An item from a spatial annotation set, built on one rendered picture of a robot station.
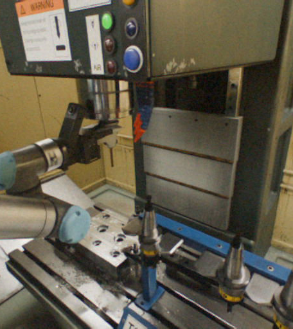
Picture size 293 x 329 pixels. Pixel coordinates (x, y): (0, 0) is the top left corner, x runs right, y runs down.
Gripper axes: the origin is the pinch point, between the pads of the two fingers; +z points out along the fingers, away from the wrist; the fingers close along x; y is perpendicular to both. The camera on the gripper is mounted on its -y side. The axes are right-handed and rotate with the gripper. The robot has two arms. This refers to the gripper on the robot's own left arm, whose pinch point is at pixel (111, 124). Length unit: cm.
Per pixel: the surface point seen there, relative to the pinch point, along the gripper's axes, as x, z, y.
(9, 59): -9.1, -21.0, -19.7
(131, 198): -67, 74, 88
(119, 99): 7.6, -3.3, -8.7
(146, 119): 18.5, -5.8, -5.3
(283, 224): 39, 79, 70
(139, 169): -30, 45, 41
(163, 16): 32.5, -17.5, -24.6
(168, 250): 29.3, -13.5, 23.2
